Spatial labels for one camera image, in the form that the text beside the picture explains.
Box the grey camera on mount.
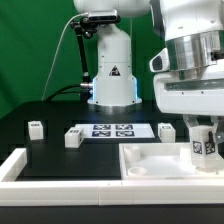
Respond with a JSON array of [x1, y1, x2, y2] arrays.
[[87, 10, 120, 23]]

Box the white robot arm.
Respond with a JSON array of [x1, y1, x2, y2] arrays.
[[73, 0, 224, 144]]

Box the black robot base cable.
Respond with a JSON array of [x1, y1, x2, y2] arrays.
[[44, 84, 83, 102]]

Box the white camera cable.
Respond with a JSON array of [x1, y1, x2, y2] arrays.
[[41, 12, 89, 102]]

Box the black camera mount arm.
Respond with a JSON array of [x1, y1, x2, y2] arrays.
[[70, 20, 96, 89]]

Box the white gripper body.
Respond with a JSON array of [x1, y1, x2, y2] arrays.
[[153, 68, 224, 116]]

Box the white L-shaped fence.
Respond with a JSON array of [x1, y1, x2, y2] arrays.
[[0, 148, 224, 206]]

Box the white sheet with tags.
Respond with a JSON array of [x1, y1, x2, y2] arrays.
[[75, 123, 154, 139]]

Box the white square tabletop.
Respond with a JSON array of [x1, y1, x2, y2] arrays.
[[119, 143, 224, 180]]

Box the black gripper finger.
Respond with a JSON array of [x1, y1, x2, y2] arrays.
[[182, 114, 201, 143], [211, 116, 224, 144]]

